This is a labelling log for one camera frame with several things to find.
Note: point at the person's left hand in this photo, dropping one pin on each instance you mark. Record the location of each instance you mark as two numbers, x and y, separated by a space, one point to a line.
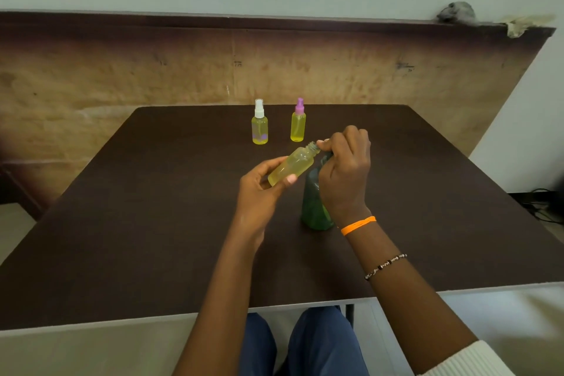
253 204

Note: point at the person's right hand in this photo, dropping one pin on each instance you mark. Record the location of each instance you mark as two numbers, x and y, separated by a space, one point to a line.
346 177

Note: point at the person's left thumb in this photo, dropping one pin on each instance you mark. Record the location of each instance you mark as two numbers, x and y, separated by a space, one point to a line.
285 182

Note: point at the person's right fingers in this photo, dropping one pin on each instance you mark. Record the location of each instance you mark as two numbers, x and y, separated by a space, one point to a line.
348 140

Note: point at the yellow liquid bottle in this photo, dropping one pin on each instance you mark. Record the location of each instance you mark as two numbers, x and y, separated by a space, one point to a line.
296 165

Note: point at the person's right forearm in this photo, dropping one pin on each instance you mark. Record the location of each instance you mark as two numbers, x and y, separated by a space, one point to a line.
405 296

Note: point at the person's left forearm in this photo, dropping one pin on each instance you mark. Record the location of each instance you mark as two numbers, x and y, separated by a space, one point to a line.
220 296

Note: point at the green plastic bottle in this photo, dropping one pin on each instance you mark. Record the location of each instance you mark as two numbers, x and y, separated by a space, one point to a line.
313 208

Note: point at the yellow spray bottle purple cap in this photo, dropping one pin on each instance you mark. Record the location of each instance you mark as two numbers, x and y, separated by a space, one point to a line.
298 126

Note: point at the yellow spray bottle white cap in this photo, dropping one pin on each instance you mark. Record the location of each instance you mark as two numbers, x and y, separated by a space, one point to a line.
259 129

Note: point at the orange wristband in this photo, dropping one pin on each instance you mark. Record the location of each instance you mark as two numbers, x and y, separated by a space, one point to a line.
357 226

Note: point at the black table leg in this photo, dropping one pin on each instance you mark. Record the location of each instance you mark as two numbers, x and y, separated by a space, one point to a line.
350 315

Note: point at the person's blue trouser legs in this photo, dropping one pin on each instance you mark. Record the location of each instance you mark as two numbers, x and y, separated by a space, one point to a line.
321 345

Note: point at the grey crumpled cloth lump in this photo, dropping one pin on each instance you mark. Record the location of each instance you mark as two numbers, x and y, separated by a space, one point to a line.
457 13

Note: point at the brown wooden backdrop board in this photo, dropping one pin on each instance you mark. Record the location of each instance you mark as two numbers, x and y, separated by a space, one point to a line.
132 71

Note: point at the torn beige tape piece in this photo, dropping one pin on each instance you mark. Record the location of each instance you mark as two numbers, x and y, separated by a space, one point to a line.
524 24

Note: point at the white knit sleeve cuff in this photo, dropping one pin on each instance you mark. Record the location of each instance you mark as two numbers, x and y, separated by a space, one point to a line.
473 362

